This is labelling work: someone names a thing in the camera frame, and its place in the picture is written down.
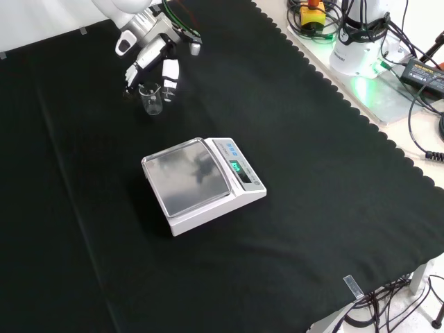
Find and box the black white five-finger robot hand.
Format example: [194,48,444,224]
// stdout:
[123,29,203,104]

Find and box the small clear glass beaker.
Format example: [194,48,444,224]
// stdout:
[138,83,164,117]

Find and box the white electronic balance steel pan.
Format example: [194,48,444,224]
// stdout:
[141,137,268,237]

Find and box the yellow stop button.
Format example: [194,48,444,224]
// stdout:
[299,0,327,29]

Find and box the black bench cloth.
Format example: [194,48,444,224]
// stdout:
[0,0,444,333]

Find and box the black power adapter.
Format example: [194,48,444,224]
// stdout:
[399,58,444,94]

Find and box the black tripod leg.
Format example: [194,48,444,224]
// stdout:
[420,30,444,62]

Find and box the white table leg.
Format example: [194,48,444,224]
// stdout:
[410,258,436,296]

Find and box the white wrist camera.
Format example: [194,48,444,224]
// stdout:
[114,29,137,56]

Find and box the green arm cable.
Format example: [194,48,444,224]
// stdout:
[161,0,195,35]

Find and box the black stop button cable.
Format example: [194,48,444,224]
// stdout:
[286,0,343,40]

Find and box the grey metal base plate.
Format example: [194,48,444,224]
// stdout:
[341,44,444,125]

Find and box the black adapter cable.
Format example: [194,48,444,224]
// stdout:
[407,83,444,161]

